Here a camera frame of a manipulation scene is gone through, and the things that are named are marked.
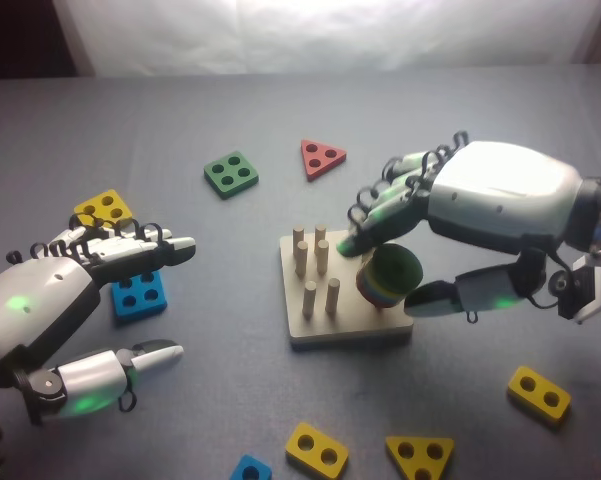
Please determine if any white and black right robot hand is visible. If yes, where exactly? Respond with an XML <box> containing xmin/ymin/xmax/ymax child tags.
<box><xmin>335</xmin><ymin>130</ymin><xmax>583</xmax><ymax>324</ymax></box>

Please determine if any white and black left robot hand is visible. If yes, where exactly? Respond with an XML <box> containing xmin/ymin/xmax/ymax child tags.
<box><xmin>0</xmin><ymin>222</ymin><xmax>197</xmax><ymax>426</ymax></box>

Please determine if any stack of coloured round discs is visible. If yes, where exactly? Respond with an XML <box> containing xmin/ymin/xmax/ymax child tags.
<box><xmin>355</xmin><ymin>242</ymin><xmax>424</xmax><ymax>310</ymax></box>

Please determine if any blue square four-hole block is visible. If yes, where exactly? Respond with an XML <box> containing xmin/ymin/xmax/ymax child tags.
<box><xmin>110</xmin><ymin>269</ymin><xmax>169</xmax><ymax>324</ymax></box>

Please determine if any yellow square four-hole block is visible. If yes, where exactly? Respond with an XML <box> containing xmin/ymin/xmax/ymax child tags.
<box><xmin>73</xmin><ymin>188</ymin><xmax>135</xmax><ymax>231</ymax></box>

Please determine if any red triangular three-hole block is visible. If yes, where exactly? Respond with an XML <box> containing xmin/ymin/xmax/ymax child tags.
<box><xmin>299</xmin><ymin>138</ymin><xmax>348</xmax><ymax>182</ymax></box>

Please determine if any yellow rectangular two-hole block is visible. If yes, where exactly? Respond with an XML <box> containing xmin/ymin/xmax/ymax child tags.
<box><xmin>506</xmin><ymin>365</ymin><xmax>573</xmax><ymax>426</ymax></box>
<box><xmin>284</xmin><ymin>422</ymin><xmax>350</xmax><ymax>480</ymax></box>

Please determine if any wooden peg board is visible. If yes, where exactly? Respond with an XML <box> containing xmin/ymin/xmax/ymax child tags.
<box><xmin>278</xmin><ymin>223</ymin><xmax>415</xmax><ymax>351</ymax></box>

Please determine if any green square four-hole block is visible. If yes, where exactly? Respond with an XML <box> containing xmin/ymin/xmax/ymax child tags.
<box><xmin>203</xmin><ymin>150</ymin><xmax>260</xmax><ymax>200</ymax></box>

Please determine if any blue block with hole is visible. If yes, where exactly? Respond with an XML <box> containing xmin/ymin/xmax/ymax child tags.
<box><xmin>228</xmin><ymin>453</ymin><xmax>273</xmax><ymax>480</ymax></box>

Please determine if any yellow triangular three-hole block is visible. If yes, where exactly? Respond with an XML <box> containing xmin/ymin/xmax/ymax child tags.
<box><xmin>384</xmin><ymin>434</ymin><xmax>455</xmax><ymax>480</ymax></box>

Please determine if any white backdrop sheet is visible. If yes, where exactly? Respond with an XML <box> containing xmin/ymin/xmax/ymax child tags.
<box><xmin>54</xmin><ymin>0</ymin><xmax>601</xmax><ymax>79</ymax></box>

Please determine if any grey table cloth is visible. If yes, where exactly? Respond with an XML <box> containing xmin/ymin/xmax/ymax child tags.
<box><xmin>0</xmin><ymin>64</ymin><xmax>601</xmax><ymax>480</ymax></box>

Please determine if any wrist camera on white bracket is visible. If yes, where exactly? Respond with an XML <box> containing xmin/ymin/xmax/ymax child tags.
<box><xmin>549</xmin><ymin>249</ymin><xmax>601</xmax><ymax>326</ymax></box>

